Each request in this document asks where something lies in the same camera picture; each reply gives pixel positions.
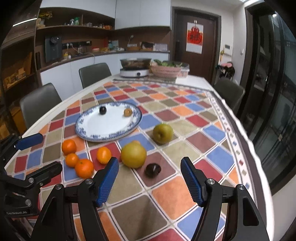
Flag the steel pan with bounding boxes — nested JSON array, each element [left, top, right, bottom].
[[120, 58, 152, 70]]

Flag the pink basket with greens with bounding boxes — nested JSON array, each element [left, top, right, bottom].
[[151, 59, 190, 78]]

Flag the grey chair right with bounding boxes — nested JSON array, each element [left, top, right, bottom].
[[214, 77, 245, 114]]

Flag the dark wooden door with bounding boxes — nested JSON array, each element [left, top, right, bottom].
[[170, 6, 221, 84]]

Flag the blue white porcelain plate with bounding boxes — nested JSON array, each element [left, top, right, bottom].
[[75, 101, 142, 143]]

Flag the glass sliding door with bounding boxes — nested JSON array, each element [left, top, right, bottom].
[[246, 2, 295, 193]]

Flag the colourful checkered table mat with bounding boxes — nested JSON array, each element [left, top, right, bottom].
[[6, 79, 253, 240]]

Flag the grey chair near left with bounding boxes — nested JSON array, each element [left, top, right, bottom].
[[20, 83, 62, 128]]

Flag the white induction cooker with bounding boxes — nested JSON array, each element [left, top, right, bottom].
[[120, 69, 149, 78]]

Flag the small brown round fruit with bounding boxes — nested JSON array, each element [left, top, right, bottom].
[[123, 108, 132, 117]]

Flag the black wall appliance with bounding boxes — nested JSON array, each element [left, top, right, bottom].
[[45, 36, 62, 63]]

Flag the green apple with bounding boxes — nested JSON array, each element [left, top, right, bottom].
[[152, 123, 174, 145]]

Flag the small orange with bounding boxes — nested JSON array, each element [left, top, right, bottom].
[[65, 153, 79, 168]]

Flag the red fu poster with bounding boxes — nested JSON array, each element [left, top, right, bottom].
[[186, 20, 204, 54]]

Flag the stroller with pink item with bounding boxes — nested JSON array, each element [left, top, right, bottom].
[[215, 61, 235, 80]]

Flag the dark plum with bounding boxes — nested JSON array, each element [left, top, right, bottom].
[[144, 163, 162, 178], [99, 106, 107, 115]]

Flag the white upper cabinets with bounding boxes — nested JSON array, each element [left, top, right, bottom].
[[41, 0, 171, 30]]

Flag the grey chair far left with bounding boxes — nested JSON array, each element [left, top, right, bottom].
[[79, 63, 111, 88]]

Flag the grey chair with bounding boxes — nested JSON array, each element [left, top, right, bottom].
[[214, 77, 245, 114], [20, 83, 62, 128], [79, 63, 111, 88]]

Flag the large yellow pear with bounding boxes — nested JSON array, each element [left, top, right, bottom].
[[121, 141, 147, 169]]

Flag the large orange front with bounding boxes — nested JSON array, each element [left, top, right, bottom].
[[75, 159, 94, 179]]

